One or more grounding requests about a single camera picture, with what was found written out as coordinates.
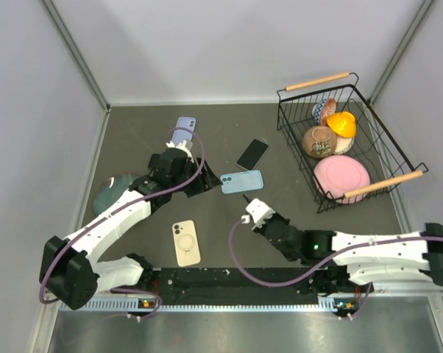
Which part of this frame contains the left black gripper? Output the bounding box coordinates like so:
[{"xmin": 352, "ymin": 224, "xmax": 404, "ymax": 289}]
[{"xmin": 171, "ymin": 155, "xmax": 222, "ymax": 197}]

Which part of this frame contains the light blue phone case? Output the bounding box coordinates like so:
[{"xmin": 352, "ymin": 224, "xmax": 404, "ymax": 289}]
[{"xmin": 221, "ymin": 170, "xmax": 264, "ymax": 194}]

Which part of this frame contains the silver edged black phone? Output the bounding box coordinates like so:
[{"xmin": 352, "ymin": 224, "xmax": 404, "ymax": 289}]
[{"xmin": 236, "ymin": 139, "xmax": 269, "ymax": 171}]

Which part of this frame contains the lavender purple phone case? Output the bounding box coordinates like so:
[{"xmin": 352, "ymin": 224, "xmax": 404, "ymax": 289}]
[{"xmin": 170, "ymin": 116, "xmax": 196, "ymax": 145}]

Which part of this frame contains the cream white phone case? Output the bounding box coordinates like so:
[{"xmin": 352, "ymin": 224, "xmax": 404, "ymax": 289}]
[{"xmin": 171, "ymin": 220, "xmax": 201, "ymax": 267}]

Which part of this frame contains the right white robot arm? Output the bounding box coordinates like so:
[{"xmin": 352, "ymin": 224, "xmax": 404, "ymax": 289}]
[{"xmin": 254, "ymin": 215, "xmax": 443, "ymax": 293}]

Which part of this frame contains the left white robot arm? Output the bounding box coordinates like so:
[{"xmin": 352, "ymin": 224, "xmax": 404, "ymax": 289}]
[{"xmin": 39, "ymin": 145, "xmax": 222, "ymax": 310}]

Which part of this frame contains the pink plate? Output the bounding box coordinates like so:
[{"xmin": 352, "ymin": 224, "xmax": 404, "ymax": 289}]
[{"xmin": 313, "ymin": 155, "xmax": 370, "ymax": 204}]

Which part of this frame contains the teal ceramic plate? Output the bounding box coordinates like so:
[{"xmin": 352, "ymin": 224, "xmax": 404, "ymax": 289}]
[{"xmin": 93, "ymin": 173, "xmax": 141, "ymax": 216}]

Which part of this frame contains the brown patterned bowl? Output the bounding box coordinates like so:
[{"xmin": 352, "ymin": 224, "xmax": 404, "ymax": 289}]
[{"xmin": 302, "ymin": 126, "xmax": 337, "ymax": 159}]

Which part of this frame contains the white cream bowl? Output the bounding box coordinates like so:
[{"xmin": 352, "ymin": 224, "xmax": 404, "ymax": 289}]
[{"xmin": 334, "ymin": 135, "xmax": 355, "ymax": 155}]

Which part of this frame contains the blue patterned bowl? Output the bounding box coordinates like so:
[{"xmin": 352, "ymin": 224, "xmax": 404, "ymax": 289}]
[{"xmin": 312, "ymin": 99, "xmax": 327, "ymax": 124}]

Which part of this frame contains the yellow bowl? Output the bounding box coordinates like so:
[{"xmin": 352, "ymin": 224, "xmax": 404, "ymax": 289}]
[{"xmin": 327, "ymin": 111, "xmax": 357, "ymax": 138}]

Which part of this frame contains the red patterned shell dish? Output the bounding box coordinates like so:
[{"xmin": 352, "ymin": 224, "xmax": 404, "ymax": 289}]
[{"xmin": 319, "ymin": 99, "xmax": 336, "ymax": 126}]

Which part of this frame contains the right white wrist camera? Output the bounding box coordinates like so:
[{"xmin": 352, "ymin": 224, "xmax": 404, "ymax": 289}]
[{"xmin": 241, "ymin": 199, "xmax": 276, "ymax": 228}]

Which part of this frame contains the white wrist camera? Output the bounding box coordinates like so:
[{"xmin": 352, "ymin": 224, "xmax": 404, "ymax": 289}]
[
  {"xmin": 166, "ymin": 140, "xmax": 194, "ymax": 162},
  {"xmin": 241, "ymin": 199, "xmax": 276, "ymax": 228}
]

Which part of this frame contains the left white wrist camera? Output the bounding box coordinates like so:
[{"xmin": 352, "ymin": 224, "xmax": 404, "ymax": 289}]
[{"xmin": 166, "ymin": 140, "xmax": 194, "ymax": 162}]

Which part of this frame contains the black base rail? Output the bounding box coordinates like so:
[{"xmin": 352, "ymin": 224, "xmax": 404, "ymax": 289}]
[{"xmin": 110, "ymin": 266, "xmax": 373, "ymax": 306}]

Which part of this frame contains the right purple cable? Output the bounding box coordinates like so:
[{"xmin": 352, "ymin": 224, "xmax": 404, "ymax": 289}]
[{"xmin": 227, "ymin": 219, "xmax": 443, "ymax": 295}]

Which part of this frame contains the black wire basket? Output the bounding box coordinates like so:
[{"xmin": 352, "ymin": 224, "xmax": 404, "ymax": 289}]
[{"xmin": 277, "ymin": 72, "xmax": 428, "ymax": 212}]

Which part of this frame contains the grey slotted cable duct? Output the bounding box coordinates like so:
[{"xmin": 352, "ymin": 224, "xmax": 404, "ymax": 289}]
[{"xmin": 59, "ymin": 296, "xmax": 355, "ymax": 313}]

